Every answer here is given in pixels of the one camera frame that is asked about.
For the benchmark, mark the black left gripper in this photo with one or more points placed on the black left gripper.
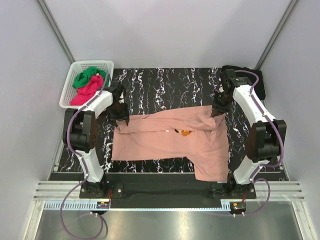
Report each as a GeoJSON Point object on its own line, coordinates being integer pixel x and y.
{"type": "Point", "coordinates": [124, 114]}

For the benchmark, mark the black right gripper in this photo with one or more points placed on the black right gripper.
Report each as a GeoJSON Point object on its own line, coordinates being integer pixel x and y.
{"type": "Point", "coordinates": [216, 107]}

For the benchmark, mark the pink printed t-shirt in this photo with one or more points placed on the pink printed t-shirt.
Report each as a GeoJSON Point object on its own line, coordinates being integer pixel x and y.
{"type": "Point", "coordinates": [188, 132]}

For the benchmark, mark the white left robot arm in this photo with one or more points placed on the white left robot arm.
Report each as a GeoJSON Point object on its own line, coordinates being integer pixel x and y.
{"type": "Point", "coordinates": [80, 134]}

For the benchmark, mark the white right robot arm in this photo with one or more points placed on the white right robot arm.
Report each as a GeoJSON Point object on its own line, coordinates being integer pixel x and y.
{"type": "Point", "coordinates": [264, 146]}

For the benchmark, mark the red crumpled t-shirt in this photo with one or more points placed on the red crumpled t-shirt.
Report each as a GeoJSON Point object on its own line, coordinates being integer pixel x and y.
{"type": "Point", "coordinates": [85, 93]}

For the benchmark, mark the black folded t-shirt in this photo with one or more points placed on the black folded t-shirt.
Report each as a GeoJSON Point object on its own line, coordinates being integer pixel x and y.
{"type": "Point", "coordinates": [261, 82]}

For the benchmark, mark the green crumpled t-shirt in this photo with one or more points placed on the green crumpled t-shirt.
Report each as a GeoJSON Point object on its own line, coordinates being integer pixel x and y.
{"type": "Point", "coordinates": [83, 78]}

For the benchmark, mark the left small electronics module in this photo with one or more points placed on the left small electronics module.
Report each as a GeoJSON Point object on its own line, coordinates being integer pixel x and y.
{"type": "Point", "coordinates": [103, 205]}

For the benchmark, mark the small electronics module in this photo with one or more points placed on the small electronics module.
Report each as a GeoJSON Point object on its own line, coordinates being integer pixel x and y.
{"type": "Point", "coordinates": [238, 208]}
{"type": "Point", "coordinates": [103, 205]}

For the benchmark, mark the right small electronics module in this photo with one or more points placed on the right small electronics module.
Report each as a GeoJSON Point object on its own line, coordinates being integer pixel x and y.
{"type": "Point", "coordinates": [238, 208]}

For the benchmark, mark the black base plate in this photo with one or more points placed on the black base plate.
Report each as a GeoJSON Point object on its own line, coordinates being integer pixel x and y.
{"type": "Point", "coordinates": [137, 201]}

